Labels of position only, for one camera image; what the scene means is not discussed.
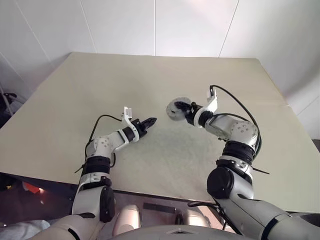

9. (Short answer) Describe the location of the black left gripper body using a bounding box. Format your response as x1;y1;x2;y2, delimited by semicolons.
132;119;149;137

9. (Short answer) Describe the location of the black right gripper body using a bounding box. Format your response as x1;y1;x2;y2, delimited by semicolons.
185;102;201;125

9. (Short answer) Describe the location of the round grey housing lid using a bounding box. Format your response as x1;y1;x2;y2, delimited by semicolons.
165;96;193;118

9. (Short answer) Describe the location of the black flat bar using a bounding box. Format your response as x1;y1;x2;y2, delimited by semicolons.
142;202;176;215

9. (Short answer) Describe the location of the pale rounded shape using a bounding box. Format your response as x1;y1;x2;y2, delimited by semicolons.
113;203;142;236
183;208;214;227

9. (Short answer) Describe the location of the grey robot torso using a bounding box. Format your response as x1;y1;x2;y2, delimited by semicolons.
109;223;244;240

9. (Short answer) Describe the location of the orange object under table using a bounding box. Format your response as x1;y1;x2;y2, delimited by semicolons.
21;180;44;195

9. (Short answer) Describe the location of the grey cloth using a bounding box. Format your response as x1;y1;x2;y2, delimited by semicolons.
0;219;51;240

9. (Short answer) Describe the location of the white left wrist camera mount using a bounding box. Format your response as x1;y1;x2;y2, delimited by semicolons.
119;106;141;145

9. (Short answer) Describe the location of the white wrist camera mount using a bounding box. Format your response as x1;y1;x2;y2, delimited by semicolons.
119;106;141;145
193;86;219;129

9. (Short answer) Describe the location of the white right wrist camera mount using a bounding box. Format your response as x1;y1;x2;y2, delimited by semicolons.
193;86;219;129

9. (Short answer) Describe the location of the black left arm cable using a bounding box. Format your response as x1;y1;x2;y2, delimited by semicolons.
84;114;125;169

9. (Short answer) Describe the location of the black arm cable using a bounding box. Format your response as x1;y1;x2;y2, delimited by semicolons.
84;114;125;169
209;85;262;161

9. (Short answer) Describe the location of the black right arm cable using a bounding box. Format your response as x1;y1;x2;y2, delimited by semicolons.
209;85;262;161

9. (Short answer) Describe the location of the black metal table frame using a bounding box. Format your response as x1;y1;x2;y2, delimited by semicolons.
0;171;226;209

